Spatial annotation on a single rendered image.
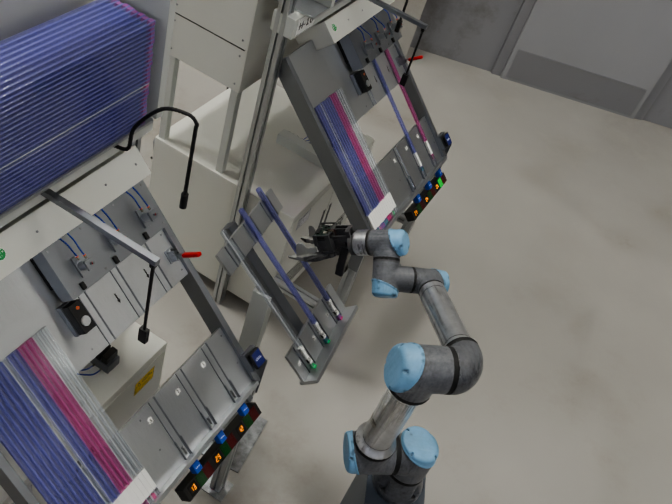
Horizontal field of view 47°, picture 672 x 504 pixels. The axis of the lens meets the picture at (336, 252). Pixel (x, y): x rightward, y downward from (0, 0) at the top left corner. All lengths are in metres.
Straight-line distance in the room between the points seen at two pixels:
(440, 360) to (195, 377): 0.66
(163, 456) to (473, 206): 2.72
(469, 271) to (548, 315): 0.44
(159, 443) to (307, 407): 1.18
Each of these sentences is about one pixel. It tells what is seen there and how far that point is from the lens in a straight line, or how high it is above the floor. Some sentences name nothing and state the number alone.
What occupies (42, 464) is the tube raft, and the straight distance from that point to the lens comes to 1.83.
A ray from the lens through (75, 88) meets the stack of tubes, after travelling 1.60.
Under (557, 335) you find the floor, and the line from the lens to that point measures 3.86.
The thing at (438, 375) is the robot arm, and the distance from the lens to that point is 1.82.
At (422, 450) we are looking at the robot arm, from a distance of 2.18.
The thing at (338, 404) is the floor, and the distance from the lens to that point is 3.14.
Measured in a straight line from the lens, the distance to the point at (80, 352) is 1.88.
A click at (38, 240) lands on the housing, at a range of 1.76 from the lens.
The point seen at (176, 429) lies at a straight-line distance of 2.05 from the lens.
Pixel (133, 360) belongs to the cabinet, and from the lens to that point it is 2.34.
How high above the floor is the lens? 2.52
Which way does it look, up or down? 43 degrees down
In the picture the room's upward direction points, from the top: 20 degrees clockwise
